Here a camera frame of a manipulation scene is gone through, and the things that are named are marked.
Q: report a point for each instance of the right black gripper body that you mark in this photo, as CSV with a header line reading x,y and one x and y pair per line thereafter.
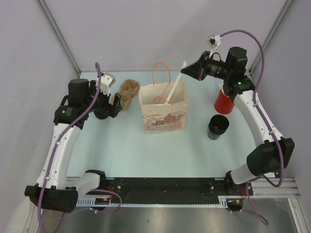
x,y
214,68

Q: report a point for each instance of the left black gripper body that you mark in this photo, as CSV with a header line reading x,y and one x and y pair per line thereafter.
x,y
102,104

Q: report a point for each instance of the single white straw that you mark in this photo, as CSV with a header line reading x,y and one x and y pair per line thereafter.
x,y
175,83

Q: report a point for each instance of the beige paper takeout bag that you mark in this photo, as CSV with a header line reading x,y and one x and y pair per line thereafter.
x,y
159,117

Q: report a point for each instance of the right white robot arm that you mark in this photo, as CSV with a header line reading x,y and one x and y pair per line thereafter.
x,y
273,151

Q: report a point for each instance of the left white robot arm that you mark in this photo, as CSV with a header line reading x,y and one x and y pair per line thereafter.
x,y
51,190

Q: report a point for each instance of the black lid stack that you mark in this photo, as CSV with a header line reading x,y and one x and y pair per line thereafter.
x,y
101,115

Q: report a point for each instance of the stacked brown pulp carriers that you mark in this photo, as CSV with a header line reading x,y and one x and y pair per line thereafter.
x,y
128,89

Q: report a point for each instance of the red straw holder cup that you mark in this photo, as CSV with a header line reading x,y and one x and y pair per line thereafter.
x,y
223,104

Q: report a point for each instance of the black cup stack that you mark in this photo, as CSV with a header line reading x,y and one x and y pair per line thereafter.
x,y
217,126

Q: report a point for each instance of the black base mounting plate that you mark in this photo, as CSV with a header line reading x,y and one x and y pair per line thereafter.
x,y
142,188

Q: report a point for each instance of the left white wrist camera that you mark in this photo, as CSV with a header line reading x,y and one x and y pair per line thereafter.
x,y
107,80

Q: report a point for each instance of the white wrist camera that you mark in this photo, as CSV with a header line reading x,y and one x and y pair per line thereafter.
x,y
107,80
214,42

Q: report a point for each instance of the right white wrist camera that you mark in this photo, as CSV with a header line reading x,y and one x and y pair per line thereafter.
x,y
214,42

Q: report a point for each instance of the white slotted cable duct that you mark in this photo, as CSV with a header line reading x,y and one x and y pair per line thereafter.
x,y
196,202

